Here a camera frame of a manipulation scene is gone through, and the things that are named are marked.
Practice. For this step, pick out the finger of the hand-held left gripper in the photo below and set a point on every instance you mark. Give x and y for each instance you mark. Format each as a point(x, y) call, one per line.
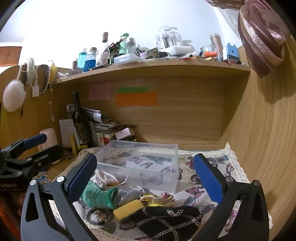
point(34, 140)
point(46, 154)

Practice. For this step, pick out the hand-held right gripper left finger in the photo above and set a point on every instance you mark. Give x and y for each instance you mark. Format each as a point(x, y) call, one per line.
point(83, 176)

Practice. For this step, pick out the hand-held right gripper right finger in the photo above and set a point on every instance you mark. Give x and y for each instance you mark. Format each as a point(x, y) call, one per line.
point(208, 178)

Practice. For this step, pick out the green knitted sock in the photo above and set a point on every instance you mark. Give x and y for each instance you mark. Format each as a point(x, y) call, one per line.
point(99, 197)

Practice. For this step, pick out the clear plastic storage box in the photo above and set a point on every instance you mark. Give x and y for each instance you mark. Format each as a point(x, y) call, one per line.
point(138, 150)

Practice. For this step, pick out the pale pink rounded jar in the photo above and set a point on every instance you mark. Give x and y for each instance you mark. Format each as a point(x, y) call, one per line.
point(49, 136)

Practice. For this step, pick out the white cloth pouch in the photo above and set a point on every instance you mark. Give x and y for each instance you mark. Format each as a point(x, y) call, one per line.
point(104, 177)

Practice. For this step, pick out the yellow marker pen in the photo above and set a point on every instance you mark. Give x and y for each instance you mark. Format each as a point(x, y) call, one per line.
point(73, 144)

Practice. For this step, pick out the butterfly print lace tablecloth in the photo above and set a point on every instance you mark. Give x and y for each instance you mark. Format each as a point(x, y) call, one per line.
point(189, 201)

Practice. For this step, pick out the white note paper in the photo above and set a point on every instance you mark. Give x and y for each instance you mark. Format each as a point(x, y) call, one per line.
point(66, 129)

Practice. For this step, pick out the dark wine bottle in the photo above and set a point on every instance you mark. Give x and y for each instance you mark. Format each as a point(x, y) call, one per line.
point(79, 129)

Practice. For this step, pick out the white charger plug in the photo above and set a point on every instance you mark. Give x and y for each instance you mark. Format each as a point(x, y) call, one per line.
point(35, 91)

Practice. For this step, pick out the stack of books and magazines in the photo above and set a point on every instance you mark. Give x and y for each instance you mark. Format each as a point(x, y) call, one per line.
point(104, 132)

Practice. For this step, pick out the white fluffy pompom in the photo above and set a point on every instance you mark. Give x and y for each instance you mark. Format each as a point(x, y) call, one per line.
point(13, 96)

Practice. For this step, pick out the floral fabric scrunchie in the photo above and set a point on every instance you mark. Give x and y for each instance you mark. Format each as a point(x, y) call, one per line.
point(159, 199)

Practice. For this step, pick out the yellow sponge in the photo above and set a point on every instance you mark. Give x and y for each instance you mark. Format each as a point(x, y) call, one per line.
point(126, 208)

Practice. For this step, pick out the small white cardboard box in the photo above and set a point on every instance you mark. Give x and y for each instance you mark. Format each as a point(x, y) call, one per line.
point(124, 133)

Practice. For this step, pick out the black headband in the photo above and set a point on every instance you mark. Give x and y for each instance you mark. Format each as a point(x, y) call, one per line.
point(47, 74)

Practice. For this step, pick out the yellow headband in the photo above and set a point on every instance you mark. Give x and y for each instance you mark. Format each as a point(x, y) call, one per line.
point(54, 71)

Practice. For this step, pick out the white fluffy headband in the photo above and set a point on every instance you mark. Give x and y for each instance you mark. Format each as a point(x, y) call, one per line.
point(29, 67)

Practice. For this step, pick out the pink sticky note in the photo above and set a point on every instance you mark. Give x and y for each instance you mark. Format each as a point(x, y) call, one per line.
point(100, 92)

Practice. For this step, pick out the light blue liquid bottle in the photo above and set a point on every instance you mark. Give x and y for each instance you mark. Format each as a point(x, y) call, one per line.
point(82, 60)

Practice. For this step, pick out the orange sticky note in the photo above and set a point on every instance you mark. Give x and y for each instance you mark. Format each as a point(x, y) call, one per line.
point(136, 99)

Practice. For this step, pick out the jar of blue beads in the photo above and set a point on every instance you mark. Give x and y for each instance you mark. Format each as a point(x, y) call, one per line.
point(90, 61)

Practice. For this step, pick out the green sticky note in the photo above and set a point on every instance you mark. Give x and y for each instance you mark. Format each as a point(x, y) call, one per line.
point(133, 90)

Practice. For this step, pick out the clear glass corked bottle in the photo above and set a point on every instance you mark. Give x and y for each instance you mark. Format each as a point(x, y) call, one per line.
point(105, 44)

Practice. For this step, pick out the wooden shelf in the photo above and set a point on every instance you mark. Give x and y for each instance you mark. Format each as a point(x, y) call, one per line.
point(161, 67)

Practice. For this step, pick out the clear lidded plastic container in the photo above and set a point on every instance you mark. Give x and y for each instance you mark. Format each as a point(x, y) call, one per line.
point(128, 59)

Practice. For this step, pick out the orange tube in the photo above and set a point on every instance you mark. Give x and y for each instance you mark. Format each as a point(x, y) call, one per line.
point(211, 54)

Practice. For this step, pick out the blue plastic box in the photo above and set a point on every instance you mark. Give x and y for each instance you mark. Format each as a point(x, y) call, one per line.
point(232, 53)

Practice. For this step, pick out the mint green bottle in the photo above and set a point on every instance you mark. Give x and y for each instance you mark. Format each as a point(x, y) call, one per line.
point(122, 46)

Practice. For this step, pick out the glass bowl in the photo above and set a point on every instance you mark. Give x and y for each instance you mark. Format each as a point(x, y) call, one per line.
point(207, 48)

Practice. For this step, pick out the white cosmetics organizer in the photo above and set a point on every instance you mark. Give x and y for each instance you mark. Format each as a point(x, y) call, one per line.
point(175, 48)

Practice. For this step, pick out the rose gold glitter jar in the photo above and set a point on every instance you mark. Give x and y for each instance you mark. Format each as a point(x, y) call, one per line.
point(216, 44)

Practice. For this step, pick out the clear round bottle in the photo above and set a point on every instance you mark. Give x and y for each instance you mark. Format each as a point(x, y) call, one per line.
point(131, 46)

